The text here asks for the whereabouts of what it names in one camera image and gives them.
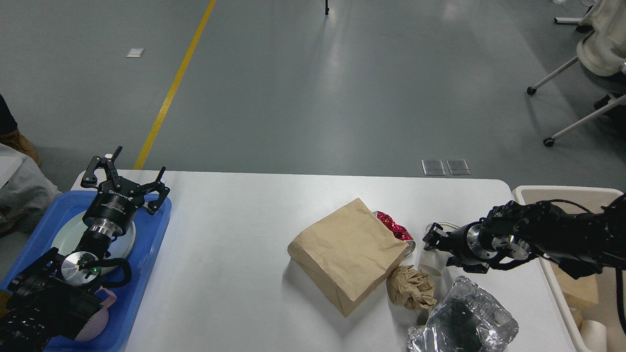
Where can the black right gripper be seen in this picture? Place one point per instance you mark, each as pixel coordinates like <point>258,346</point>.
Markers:
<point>467,252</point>

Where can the beige plastic bin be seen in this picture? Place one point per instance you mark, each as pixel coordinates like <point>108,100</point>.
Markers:
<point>605,312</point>

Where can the pink mug dark inside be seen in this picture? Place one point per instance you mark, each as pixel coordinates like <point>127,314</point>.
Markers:
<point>97,323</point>

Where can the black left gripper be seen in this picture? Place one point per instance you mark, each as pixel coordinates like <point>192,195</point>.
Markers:
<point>109,203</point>

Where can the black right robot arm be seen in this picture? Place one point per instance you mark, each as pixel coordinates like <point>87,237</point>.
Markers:
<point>513,234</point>

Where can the person in black clothes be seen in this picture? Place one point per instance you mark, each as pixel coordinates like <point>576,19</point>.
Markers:
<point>11,136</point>

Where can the blue plastic tray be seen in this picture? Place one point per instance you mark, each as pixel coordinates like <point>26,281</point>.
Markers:
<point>149,234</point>

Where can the crushed red can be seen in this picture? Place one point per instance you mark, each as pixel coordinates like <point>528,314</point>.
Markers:
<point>399,231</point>

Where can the silver floor socket plates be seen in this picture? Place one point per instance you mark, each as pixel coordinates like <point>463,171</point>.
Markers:
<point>438,167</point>

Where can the crumpled brown paper ball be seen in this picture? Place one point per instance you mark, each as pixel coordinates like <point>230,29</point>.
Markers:
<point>411,288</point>

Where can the green plate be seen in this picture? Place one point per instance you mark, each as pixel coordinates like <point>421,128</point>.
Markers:
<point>68,237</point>

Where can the white paper cup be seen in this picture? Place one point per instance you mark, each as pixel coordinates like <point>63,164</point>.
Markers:
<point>594,335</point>
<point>434,262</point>

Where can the crumpled clear plastic bag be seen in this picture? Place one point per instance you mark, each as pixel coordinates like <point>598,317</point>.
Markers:
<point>468,319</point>

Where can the person in white clothes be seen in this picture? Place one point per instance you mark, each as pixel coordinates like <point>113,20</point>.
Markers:
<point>27,192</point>

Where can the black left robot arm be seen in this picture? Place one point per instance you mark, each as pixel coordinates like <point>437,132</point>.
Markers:
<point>56,295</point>

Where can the small brown paper bag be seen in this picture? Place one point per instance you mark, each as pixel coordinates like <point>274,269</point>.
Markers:
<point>579,293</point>

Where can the large brown paper bag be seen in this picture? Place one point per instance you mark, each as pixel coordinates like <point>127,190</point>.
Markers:
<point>347,254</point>

